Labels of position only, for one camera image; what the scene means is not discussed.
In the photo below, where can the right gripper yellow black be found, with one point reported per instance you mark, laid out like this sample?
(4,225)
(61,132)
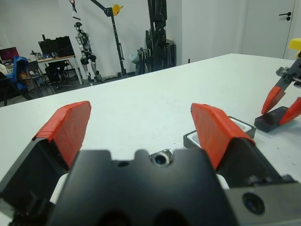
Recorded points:
(296,44)

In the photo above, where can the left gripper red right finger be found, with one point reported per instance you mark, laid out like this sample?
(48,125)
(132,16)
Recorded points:
(216,129)

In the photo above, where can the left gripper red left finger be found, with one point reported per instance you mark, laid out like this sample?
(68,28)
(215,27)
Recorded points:
(63,127)

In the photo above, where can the black phone-like camera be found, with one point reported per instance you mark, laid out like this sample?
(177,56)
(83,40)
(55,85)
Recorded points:
(265,124)

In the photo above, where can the black box base white lining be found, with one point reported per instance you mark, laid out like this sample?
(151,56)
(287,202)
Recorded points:
(249,132)

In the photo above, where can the grey chair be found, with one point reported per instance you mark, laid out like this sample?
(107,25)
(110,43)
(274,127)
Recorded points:
(33,67)

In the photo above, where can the white desk under monitors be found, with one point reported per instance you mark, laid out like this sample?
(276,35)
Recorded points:
(56,58)

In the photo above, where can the blue jacket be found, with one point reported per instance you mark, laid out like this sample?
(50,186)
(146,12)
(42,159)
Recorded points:
(18,70)

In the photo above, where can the silver humanoid robot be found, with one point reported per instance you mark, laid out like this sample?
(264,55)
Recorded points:
(85,55)

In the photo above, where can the white door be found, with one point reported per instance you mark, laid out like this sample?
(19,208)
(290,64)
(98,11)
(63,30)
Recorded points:
(263,28)

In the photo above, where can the black monitor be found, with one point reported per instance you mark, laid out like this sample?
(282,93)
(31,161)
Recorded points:
(48,48)

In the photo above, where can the black equipment case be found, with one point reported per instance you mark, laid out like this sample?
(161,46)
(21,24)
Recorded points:
(64,46)

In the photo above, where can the red screen monitor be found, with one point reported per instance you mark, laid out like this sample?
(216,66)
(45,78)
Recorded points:
(9,53)

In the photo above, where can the black crane stand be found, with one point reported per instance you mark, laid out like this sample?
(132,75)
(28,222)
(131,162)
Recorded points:
(116,47)

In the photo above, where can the pale green plastic bag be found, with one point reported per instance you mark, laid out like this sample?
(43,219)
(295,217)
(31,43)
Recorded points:
(133,57)

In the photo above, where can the yellow winch reel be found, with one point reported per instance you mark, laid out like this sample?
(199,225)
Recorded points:
(116,10)

